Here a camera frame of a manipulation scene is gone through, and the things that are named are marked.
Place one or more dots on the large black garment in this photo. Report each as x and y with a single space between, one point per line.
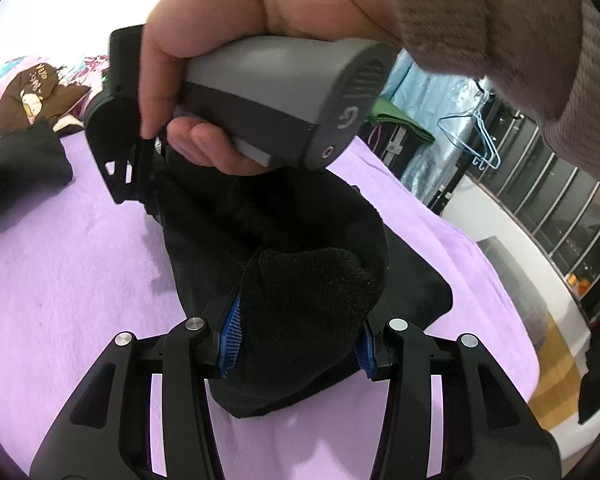
308 256

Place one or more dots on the blue wire clothes hanger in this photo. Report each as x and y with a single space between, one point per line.
478 142

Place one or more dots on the light blue curtain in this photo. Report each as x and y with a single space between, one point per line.
440 104

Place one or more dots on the person's right hand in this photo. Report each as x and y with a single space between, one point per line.
177 30

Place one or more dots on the blue black jacket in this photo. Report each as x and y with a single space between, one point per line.
31 158

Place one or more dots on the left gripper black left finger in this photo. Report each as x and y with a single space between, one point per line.
103 430

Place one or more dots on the pink patterned quilt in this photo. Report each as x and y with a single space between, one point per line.
85 70

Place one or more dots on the green cloth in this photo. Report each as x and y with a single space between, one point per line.
385 112

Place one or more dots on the black window grille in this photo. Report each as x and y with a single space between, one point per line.
555 203

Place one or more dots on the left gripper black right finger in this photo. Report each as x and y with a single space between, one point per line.
489 432

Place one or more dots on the beige knit sleeve forearm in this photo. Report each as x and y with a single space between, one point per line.
543 56

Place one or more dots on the brown printed garment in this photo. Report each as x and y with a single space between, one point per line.
35 94

